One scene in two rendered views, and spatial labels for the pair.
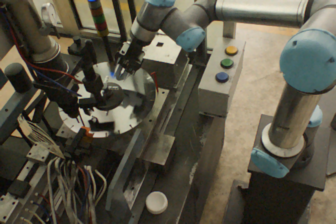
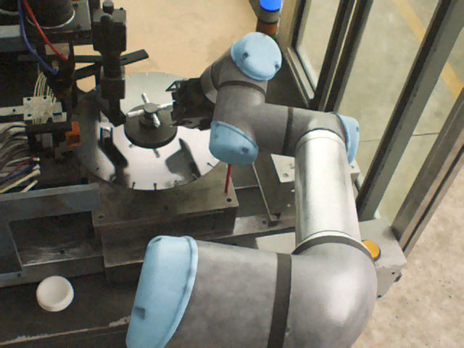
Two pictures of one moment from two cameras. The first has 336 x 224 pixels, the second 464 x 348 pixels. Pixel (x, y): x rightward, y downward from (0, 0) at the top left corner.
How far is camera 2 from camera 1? 62 cm
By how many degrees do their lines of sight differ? 26
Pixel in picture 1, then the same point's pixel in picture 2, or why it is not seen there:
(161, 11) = (232, 71)
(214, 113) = not seen: hidden behind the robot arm
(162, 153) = (125, 255)
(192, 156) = not seen: hidden behind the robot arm
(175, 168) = (125, 292)
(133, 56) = (185, 101)
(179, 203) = (69, 325)
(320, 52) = (141, 285)
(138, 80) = (202, 148)
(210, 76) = (291, 244)
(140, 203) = (43, 274)
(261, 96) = not seen: outside the picture
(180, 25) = (228, 110)
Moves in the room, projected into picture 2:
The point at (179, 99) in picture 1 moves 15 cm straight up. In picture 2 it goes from (253, 235) to (262, 194)
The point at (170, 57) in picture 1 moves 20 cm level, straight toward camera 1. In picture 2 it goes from (290, 171) to (212, 214)
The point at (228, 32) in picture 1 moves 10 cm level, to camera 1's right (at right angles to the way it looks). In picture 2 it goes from (399, 226) to (437, 261)
